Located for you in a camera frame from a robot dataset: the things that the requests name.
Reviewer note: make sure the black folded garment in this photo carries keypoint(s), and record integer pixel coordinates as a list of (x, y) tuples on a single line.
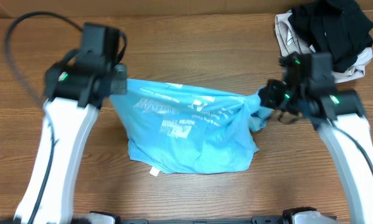
[(339, 27)]

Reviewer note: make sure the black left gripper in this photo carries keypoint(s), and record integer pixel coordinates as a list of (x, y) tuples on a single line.
[(119, 79)]

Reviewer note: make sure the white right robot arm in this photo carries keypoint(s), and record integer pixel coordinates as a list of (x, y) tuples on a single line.
[(308, 91)]

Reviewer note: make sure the light blue printed t-shirt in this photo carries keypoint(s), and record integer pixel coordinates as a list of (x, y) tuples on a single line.
[(178, 128)]

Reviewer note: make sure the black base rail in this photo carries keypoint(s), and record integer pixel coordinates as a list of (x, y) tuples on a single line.
[(294, 215)]

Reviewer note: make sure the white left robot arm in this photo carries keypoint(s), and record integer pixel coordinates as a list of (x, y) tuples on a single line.
[(75, 88)]

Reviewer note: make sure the beige folded garment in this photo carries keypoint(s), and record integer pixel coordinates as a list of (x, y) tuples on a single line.
[(289, 42)]

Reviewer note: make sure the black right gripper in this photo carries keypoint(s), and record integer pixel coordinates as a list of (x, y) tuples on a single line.
[(270, 95)]

